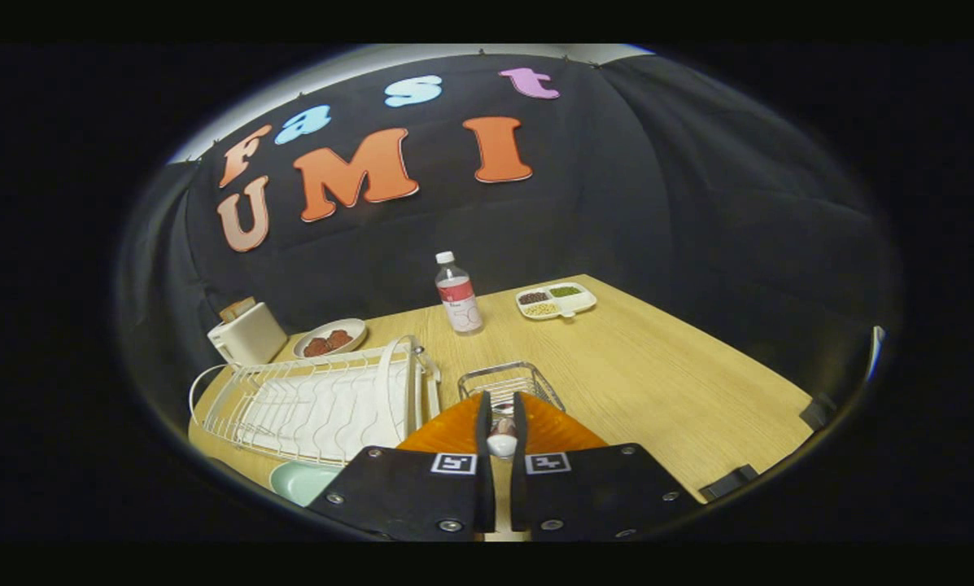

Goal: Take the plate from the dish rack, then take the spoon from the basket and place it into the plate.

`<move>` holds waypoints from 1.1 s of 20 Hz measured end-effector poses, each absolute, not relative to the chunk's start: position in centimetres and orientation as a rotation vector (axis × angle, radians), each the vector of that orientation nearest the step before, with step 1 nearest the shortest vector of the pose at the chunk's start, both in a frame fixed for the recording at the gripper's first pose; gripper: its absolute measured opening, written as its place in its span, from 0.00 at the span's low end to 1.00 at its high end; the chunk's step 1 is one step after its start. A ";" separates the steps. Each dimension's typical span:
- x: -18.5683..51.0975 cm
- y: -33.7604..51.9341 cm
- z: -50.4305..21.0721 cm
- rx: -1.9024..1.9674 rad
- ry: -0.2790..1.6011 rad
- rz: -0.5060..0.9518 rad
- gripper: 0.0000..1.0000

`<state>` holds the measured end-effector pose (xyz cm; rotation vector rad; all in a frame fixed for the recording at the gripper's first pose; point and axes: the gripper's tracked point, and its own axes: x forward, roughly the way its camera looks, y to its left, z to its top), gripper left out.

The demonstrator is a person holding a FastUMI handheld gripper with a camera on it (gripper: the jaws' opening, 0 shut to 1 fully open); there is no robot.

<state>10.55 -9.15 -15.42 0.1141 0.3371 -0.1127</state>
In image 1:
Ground white power cable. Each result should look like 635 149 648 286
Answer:
188 364 235 428

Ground clear plastic water bottle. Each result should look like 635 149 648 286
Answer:
435 251 484 335

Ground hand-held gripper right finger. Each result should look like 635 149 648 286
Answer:
509 391 703 542

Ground small white food plate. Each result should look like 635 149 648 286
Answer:
293 317 369 360

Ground white divided snack tray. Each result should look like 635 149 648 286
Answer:
514 282 598 321

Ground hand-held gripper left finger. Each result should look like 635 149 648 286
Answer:
308 391 497 542

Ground silver wire basket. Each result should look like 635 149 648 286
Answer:
457 361 566 416

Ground white toaster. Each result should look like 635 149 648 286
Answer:
207 301 289 367

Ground white wire dish rack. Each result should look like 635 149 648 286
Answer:
190 335 443 467

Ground black table clamp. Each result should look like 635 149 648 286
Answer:
700 464 759 503
799 392 837 431

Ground pale green plate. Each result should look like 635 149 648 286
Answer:
269 461 345 508

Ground white handled spoon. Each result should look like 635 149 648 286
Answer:
487 411 520 459

